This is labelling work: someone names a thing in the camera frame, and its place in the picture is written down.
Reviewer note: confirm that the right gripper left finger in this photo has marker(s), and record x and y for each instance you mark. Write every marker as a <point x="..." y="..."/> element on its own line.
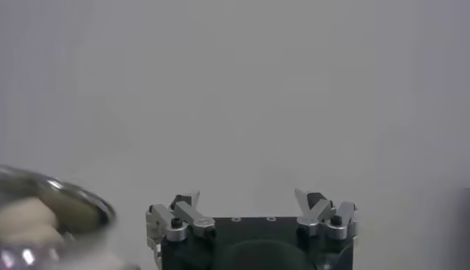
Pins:
<point x="187" y="214"/>

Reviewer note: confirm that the white steamed baozi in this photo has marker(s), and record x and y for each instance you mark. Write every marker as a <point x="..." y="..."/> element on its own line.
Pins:
<point x="29" y="236"/>
<point x="25" y="214"/>

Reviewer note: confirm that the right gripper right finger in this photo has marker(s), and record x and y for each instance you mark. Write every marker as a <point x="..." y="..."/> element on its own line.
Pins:
<point x="317" y="214"/>

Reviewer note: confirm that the stainless steel steamer basket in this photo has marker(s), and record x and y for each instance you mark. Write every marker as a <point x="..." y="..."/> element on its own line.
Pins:
<point x="84" y="212"/>

